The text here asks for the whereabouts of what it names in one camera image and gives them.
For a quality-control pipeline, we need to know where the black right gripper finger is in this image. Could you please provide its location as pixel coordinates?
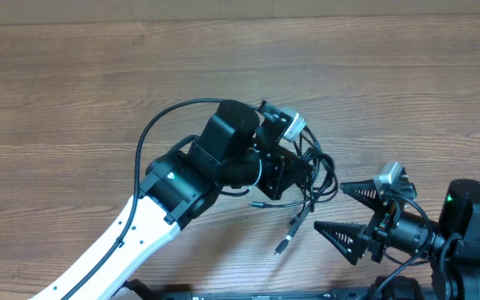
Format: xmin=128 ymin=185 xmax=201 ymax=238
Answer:
xmin=340 ymin=179 xmax=383 ymax=211
xmin=314 ymin=221 xmax=366 ymax=265

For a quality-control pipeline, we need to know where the thin black cable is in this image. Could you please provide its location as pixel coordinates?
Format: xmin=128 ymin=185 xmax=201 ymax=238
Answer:
xmin=248 ymin=127 xmax=337 ymax=209

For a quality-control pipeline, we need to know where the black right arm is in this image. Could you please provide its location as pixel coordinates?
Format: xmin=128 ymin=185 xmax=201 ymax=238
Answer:
xmin=314 ymin=179 xmax=480 ymax=299

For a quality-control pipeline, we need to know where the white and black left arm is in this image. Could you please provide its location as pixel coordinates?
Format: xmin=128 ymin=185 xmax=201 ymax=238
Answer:
xmin=35 ymin=98 xmax=313 ymax=299

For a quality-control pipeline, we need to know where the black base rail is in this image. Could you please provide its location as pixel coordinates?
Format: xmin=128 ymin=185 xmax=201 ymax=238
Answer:
xmin=114 ymin=278 xmax=437 ymax=300

